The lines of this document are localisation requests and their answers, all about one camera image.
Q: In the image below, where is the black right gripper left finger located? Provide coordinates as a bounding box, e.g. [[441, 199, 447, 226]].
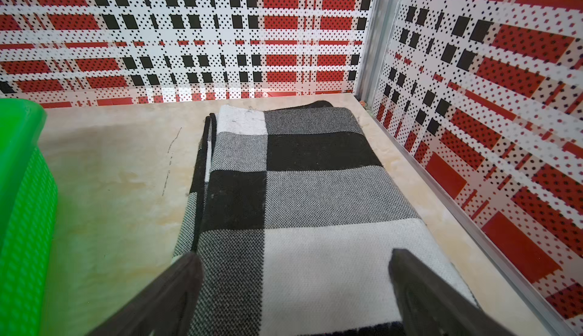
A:
[[89, 252, 203, 335]]

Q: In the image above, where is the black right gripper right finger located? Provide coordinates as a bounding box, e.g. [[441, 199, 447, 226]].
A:
[[389, 249, 512, 335]]

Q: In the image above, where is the grey black white checked scarf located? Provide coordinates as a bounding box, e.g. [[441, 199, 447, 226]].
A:
[[174, 101, 473, 335]]

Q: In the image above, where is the green plastic basket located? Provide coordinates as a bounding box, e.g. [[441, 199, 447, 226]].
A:
[[1, 99, 58, 335]]

